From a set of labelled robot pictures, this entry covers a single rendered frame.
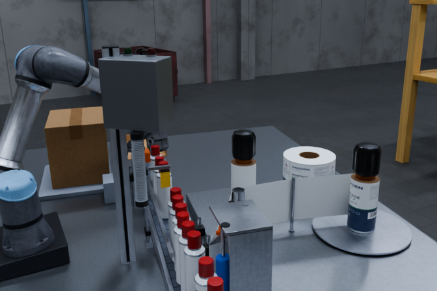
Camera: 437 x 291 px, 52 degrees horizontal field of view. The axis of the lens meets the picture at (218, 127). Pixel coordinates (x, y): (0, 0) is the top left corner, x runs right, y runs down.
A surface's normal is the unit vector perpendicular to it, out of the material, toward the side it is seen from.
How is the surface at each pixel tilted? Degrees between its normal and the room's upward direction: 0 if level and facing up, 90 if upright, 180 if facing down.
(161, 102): 90
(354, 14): 90
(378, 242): 0
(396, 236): 0
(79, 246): 0
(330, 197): 90
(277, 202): 90
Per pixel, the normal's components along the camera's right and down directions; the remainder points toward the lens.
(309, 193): 0.17, 0.29
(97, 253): -0.01, -0.96
